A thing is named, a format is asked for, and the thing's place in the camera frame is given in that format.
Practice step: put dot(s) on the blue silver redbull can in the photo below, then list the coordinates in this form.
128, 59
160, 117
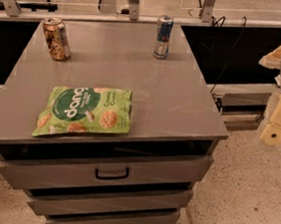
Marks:
164, 28

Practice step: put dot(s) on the gold brown drink can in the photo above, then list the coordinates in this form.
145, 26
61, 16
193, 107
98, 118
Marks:
56, 38

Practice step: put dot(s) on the grey drawer cabinet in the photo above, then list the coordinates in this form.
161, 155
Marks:
114, 135

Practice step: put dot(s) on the bottom grey drawer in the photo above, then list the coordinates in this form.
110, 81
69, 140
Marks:
160, 216

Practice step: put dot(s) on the grey drawer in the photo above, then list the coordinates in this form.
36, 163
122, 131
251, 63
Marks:
64, 173
160, 216
110, 202

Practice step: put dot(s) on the green snack chip bag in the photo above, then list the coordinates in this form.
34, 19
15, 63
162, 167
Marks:
83, 110

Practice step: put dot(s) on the middle grey drawer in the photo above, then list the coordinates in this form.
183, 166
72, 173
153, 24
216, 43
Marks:
110, 202

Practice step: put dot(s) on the top grey drawer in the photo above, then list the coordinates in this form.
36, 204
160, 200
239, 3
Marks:
64, 173

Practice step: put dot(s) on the black drawer handle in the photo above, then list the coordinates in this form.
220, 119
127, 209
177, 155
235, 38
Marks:
112, 175

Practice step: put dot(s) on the grey metal rail frame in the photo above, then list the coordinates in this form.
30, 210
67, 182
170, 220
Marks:
195, 12

